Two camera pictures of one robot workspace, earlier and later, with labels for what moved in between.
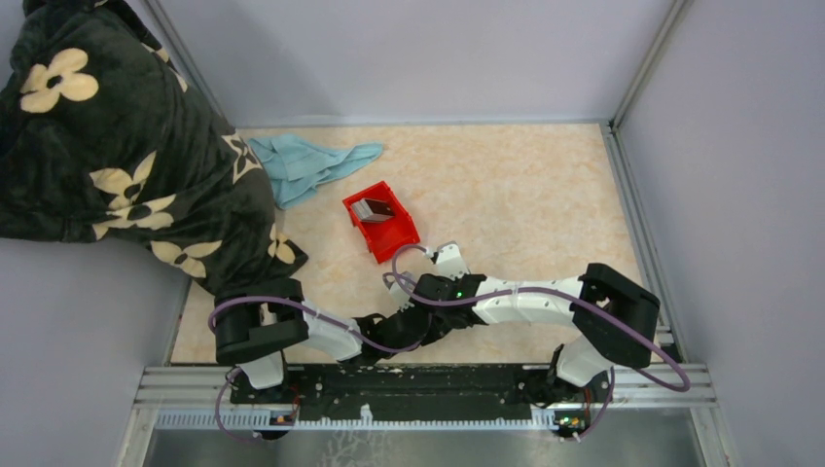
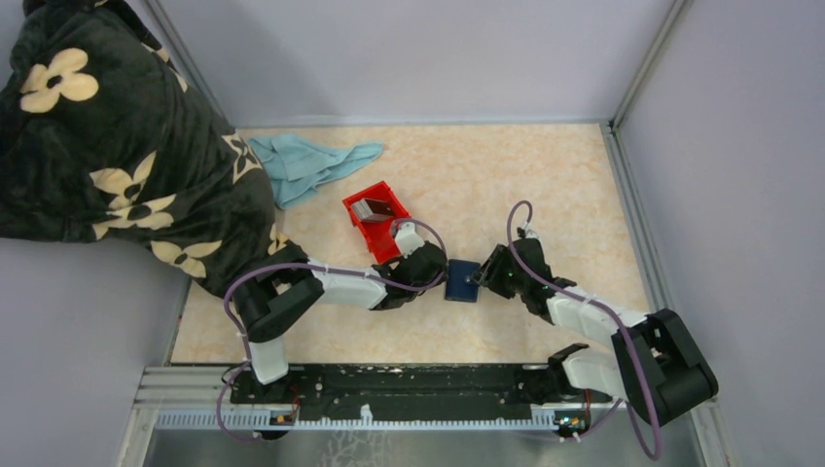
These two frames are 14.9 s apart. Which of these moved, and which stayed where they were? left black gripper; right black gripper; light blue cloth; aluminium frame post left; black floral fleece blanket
Moved: left black gripper; right black gripper
Stayed: aluminium frame post left; light blue cloth; black floral fleece blanket
